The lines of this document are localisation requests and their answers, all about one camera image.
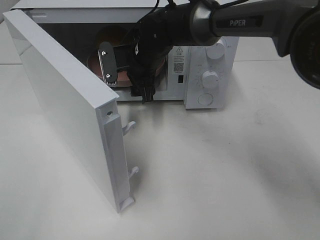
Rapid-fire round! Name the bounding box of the upper white power knob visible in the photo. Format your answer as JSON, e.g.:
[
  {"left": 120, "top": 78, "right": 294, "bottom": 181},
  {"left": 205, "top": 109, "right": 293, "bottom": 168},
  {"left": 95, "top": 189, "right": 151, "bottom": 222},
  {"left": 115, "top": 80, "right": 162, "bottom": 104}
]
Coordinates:
[{"left": 206, "top": 41, "right": 225, "bottom": 60}]

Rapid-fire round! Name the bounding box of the white microwave oven body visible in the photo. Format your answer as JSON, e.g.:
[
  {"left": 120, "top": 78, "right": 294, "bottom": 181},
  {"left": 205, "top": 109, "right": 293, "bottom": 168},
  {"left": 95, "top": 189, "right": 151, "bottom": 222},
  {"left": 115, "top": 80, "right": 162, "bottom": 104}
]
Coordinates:
[{"left": 5, "top": 0, "right": 239, "bottom": 109}]

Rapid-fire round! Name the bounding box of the white warning label sticker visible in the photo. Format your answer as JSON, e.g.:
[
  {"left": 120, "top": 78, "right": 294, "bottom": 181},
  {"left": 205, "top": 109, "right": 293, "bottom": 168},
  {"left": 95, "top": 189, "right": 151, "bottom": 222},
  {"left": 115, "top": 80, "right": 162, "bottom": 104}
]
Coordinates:
[{"left": 172, "top": 46, "right": 186, "bottom": 74}]

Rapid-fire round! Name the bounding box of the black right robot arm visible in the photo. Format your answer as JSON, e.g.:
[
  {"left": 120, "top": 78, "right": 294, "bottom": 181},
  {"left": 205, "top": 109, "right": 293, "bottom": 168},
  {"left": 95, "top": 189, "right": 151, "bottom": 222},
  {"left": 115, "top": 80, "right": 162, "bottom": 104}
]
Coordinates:
[{"left": 127, "top": 0, "right": 320, "bottom": 102}]

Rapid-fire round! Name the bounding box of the round white door button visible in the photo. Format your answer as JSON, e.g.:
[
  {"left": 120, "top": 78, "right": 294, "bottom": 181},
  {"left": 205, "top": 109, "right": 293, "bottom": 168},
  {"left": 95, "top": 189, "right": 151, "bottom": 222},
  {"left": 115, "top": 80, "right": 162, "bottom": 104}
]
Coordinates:
[{"left": 197, "top": 93, "right": 214, "bottom": 106}]

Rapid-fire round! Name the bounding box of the pink round plate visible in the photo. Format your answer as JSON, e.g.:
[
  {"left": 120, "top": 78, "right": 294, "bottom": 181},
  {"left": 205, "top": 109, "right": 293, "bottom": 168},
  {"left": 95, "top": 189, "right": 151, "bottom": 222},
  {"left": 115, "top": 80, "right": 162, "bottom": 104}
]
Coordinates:
[{"left": 86, "top": 52, "right": 167, "bottom": 88}]

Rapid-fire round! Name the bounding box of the burger with lettuce and patty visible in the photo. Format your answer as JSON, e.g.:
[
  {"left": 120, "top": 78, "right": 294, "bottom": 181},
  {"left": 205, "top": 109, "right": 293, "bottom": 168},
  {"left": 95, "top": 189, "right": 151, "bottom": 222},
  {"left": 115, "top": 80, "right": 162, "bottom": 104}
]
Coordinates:
[{"left": 95, "top": 25, "right": 127, "bottom": 48}]

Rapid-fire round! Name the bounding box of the white timer knob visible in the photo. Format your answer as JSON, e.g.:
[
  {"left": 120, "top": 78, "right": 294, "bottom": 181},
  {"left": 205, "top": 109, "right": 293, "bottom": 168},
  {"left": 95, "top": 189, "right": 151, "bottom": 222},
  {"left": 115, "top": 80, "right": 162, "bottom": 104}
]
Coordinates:
[{"left": 201, "top": 70, "right": 219, "bottom": 89}]

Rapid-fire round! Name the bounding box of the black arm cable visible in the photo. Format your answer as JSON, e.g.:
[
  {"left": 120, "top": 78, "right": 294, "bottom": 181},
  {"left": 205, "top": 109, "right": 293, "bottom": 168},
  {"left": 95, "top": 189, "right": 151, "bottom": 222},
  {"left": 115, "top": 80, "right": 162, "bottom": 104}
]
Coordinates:
[{"left": 134, "top": 0, "right": 176, "bottom": 28}]

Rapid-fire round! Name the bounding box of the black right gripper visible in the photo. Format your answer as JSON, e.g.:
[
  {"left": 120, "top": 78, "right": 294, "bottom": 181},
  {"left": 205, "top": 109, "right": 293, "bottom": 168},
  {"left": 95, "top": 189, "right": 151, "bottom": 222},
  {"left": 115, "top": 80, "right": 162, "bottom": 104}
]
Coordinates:
[{"left": 127, "top": 37, "right": 168, "bottom": 104}]

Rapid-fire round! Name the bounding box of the white microwave door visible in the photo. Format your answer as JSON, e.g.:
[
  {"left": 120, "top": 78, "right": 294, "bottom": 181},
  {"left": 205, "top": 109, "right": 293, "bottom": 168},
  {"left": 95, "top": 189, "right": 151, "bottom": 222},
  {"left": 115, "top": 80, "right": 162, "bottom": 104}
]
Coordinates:
[{"left": 4, "top": 9, "right": 139, "bottom": 212}]

